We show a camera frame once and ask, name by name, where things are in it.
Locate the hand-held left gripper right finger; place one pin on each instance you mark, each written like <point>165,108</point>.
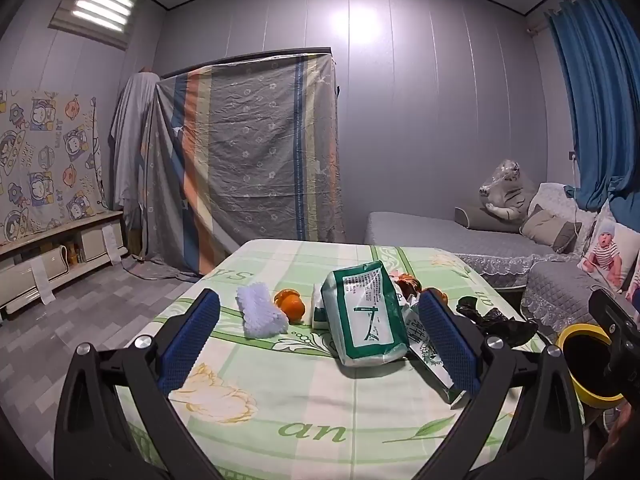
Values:
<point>450,345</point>

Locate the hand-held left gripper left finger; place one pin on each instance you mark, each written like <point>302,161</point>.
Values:
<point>190,340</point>

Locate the yellow trash bin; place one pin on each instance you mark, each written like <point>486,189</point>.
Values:
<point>591,399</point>

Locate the black plastic bag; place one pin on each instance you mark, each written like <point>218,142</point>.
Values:
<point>500,322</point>

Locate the orange snack wrapper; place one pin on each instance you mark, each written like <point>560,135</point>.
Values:
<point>407,287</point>

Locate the white knit cloth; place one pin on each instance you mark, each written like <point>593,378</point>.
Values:
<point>260,310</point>

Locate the large green white pack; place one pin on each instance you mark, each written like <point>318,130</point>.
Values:
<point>365,320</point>

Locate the baby photo cushion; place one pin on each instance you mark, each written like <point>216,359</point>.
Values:
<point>607,250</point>

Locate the grey sofa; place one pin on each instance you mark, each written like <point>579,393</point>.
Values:
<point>425,235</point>

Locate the white paper strip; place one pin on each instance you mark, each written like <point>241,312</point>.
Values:
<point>42,282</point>
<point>111,245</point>

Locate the green floral tablecloth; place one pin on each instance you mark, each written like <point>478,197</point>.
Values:
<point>300,400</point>

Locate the grey pillow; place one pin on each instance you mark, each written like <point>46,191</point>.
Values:
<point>475,217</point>

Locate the beige grey cushion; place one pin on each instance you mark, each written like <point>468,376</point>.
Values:
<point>545,230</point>

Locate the low white cabinet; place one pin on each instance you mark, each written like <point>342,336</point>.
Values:
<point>90,247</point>

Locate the white lace cushion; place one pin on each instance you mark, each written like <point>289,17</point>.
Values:
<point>560,197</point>

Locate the plush tiger in plastic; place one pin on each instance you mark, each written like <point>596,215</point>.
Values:
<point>510,195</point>

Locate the striped grey sheet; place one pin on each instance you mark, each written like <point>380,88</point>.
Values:
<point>240,160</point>

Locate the plain grey cloth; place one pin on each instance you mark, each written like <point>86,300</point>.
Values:
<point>132,135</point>

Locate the cartoon printed cloth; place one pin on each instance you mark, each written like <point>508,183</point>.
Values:
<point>45,160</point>

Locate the blue curtain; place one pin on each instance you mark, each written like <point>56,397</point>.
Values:
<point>600,110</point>

